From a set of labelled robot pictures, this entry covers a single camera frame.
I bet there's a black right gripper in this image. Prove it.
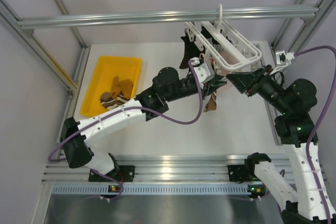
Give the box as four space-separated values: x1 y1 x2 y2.
226 63 290 113

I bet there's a brown white striped sock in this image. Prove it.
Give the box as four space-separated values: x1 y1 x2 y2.
203 91 217 113

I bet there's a white plastic clip hanger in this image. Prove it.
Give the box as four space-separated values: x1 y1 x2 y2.
184 4 262 72

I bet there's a pink sheer sock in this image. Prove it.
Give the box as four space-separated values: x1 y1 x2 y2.
209 51 251 94

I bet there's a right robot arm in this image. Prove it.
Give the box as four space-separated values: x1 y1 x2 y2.
227 66 335 223

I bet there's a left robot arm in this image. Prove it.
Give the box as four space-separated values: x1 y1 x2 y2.
60 63 227 180

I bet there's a black hanging sock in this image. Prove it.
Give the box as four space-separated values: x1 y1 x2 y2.
201 25 219 46

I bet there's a mustard yellow sock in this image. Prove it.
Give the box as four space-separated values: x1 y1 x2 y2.
119 79 133 99
110 76 123 100

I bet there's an aluminium top crossbar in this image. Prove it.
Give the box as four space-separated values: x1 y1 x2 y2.
16 4 319 29

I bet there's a yellow plastic tray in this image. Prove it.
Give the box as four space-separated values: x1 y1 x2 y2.
80 56 142 117

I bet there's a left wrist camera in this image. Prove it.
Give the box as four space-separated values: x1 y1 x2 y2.
188 57 215 83

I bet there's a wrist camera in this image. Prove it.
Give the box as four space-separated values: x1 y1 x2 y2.
270 51 295 75
188 57 215 83

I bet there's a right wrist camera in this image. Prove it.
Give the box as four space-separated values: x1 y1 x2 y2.
270 51 295 75

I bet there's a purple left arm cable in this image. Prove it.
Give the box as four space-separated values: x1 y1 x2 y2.
47 60 204 201

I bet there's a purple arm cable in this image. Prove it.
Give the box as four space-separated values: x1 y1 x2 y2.
277 45 336 219
47 60 204 201

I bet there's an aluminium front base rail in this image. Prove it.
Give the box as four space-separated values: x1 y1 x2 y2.
41 154 328 184

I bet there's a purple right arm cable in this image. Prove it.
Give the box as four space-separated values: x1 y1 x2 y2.
277 45 336 219

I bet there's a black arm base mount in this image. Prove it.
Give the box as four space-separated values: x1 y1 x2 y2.
227 165 252 184

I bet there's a grey slotted cable duct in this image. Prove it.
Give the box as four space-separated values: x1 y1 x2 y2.
52 184 266 195

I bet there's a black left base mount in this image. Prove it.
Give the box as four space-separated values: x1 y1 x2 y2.
88 165 135 182

